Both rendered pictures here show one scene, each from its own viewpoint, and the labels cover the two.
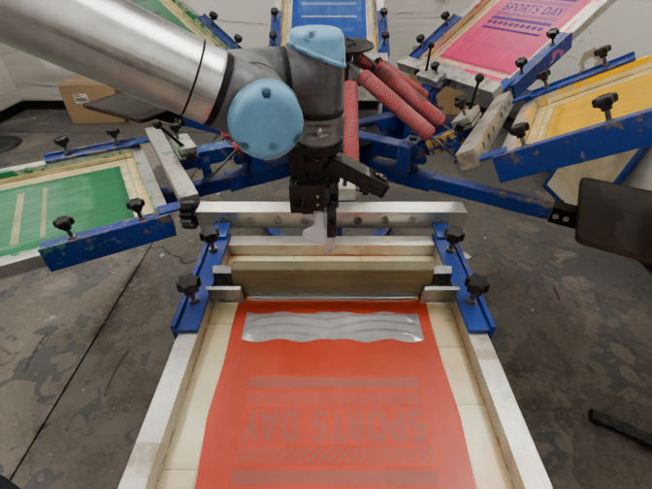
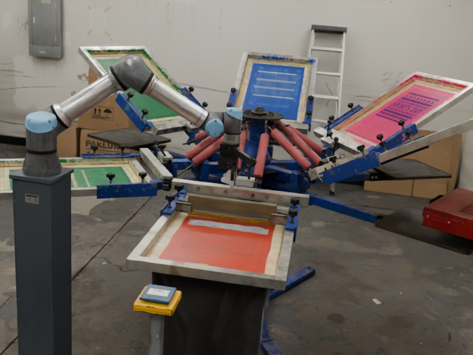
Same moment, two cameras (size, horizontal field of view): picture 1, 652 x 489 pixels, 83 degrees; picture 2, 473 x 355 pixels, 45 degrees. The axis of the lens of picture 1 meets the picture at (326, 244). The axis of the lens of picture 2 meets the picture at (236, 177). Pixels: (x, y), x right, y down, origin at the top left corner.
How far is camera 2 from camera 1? 1.95 m
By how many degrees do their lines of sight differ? 23
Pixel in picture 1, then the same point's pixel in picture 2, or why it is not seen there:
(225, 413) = (179, 236)
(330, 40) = (236, 112)
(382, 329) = (250, 229)
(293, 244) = not seen: hidden behind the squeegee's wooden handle
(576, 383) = not seen: outside the picture
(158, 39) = (194, 108)
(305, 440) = (208, 244)
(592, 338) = not seen: outside the picture
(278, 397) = (200, 236)
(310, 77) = (229, 121)
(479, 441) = (274, 253)
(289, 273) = (213, 200)
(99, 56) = (183, 110)
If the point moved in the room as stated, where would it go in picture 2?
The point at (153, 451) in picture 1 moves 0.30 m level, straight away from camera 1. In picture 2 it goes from (155, 232) to (120, 209)
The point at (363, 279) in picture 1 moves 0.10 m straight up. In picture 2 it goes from (245, 208) to (247, 187)
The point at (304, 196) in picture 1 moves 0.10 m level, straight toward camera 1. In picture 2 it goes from (223, 162) to (221, 168)
